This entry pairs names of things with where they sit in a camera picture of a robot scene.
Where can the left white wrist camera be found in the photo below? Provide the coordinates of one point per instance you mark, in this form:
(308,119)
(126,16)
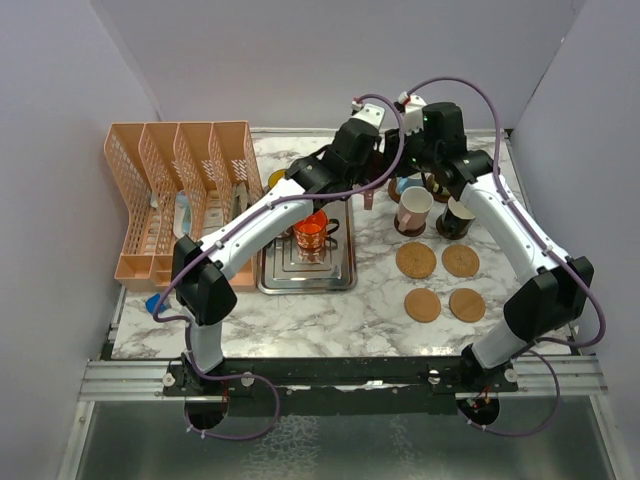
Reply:
(368,113)

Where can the small blue object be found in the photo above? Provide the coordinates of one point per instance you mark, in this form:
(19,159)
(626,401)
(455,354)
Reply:
(153,303)

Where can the orange mug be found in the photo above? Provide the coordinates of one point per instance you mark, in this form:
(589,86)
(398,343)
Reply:
(312,232)

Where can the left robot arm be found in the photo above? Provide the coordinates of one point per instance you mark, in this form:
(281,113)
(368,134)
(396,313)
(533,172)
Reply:
(202,271)

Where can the white mug pink handle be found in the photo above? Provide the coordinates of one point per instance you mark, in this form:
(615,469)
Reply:
(414,207)

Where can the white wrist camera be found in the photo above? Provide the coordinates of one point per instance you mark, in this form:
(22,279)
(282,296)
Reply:
(411,110)
(368,113)

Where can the pale yellow mug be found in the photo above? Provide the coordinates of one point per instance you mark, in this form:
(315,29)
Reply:
(435,188)

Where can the blue white package in organizer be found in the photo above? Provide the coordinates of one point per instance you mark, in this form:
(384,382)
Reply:
(182,215)

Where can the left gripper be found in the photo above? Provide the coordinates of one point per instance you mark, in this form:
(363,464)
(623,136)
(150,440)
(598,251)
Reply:
(361,177)

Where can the peach plastic file organizer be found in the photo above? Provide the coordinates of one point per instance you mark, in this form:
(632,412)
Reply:
(152,162)

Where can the woven rattan coaster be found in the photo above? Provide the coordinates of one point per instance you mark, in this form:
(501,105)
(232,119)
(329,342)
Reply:
(416,260)
(460,261)

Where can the grey stapler in organizer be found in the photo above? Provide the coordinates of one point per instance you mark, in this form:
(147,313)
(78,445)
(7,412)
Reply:
(240,200)

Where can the black front mounting rail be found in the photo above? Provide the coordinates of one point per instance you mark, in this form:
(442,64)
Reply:
(335,385)

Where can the brown ringed wooden coaster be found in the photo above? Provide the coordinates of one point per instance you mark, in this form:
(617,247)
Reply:
(395,190)

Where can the light wood grooved coaster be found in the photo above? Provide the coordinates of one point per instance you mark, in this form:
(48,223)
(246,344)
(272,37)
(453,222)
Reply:
(467,305)

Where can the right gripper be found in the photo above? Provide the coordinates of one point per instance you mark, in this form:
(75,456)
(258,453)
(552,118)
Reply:
(403,170)

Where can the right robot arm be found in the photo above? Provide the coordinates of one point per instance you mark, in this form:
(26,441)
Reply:
(552,282)

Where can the light blue mug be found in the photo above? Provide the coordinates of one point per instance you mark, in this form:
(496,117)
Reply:
(403,183)

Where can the dusty pink mug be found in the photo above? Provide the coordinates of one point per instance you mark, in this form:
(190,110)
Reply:
(366,198)

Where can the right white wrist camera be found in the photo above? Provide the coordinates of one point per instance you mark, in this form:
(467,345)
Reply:
(411,110)

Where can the black mug white inside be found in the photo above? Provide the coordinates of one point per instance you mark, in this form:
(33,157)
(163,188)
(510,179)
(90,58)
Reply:
(455,221)

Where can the dark walnut coaster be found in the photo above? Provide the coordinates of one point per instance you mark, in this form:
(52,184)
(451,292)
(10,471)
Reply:
(407,232)

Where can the stainless steel tray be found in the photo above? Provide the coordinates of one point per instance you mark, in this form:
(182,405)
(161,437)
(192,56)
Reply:
(285,268)

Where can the light wood round coaster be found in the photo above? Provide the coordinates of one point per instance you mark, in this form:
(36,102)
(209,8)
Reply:
(422,305)

